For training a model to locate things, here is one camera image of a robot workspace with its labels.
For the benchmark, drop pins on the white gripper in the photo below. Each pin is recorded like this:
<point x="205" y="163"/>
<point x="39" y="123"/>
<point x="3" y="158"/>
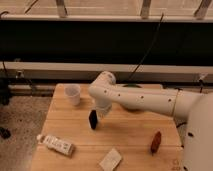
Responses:
<point x="102" y="111"/>

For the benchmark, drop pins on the black eraser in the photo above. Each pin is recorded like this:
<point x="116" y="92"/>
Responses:
<point x="93" y="120"/>

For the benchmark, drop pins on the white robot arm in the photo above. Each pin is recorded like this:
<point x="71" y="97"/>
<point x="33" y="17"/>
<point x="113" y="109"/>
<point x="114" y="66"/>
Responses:
<point x="195" y="108"/>

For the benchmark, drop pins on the white plastic cup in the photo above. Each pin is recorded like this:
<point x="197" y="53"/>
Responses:
<point x="72" y="92"/>

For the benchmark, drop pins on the dark green bowl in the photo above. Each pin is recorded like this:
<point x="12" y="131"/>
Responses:
<point x="132" y="85"/>

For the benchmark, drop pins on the white paper packet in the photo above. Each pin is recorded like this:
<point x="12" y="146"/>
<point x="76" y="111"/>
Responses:
<point x="111" y="160"/>

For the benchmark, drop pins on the white bottle lying down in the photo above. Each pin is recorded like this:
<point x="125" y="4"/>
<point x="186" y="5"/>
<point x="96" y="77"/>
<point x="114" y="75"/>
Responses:
<point x="56" y="144"/>

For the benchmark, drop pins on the brown oblong object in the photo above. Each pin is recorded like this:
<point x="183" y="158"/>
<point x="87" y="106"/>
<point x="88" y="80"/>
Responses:
<point x="155" y="143"/>

